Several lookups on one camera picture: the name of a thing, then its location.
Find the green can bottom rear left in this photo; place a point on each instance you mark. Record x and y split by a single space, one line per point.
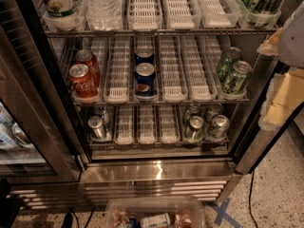
190 111

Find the blue tape cross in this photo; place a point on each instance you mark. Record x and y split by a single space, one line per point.
221 209

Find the green can bottom front right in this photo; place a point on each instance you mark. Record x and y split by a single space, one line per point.
218 127

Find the fridge bottom vent grille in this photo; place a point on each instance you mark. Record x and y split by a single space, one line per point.
83 195

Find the front silver can bottom left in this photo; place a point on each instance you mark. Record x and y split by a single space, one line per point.
97 127

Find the green can bottom rear right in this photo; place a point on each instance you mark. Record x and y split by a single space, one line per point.
212 111

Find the rear silver can bottom left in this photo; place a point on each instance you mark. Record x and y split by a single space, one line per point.
103 112

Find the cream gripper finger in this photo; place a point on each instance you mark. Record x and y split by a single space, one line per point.
285 93
270 46

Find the red coca-cola can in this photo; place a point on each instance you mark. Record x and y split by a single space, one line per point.
82 81
88 58

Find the front green soda can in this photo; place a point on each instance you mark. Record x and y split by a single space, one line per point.
237 77

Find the blue pepsi can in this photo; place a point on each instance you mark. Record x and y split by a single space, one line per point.
145 76
144 55

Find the open fridge door right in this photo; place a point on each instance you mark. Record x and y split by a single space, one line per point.
260 142

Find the rear red coca-cola can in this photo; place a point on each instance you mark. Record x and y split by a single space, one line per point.
88 58

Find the white glide tray under pepsi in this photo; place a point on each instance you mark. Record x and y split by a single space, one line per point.
145 42

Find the front red coca-cola can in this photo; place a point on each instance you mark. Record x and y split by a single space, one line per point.
82 81

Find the clear plastic bin on floor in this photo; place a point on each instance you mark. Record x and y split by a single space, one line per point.
155 212

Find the clear water bottle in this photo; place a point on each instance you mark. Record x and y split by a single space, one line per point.
103 14

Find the stainless fridge door left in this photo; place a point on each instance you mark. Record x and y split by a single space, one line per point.
39 142

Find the silver can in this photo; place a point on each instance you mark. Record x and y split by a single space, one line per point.
97 127
103 112

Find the green can bottom front left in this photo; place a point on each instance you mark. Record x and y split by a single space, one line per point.
193 130

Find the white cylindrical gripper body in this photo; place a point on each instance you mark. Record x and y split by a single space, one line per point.
294 43

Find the green soda can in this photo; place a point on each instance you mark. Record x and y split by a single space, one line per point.
237 77
228 57

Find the rear green soda can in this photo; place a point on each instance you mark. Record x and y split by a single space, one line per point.
228 57

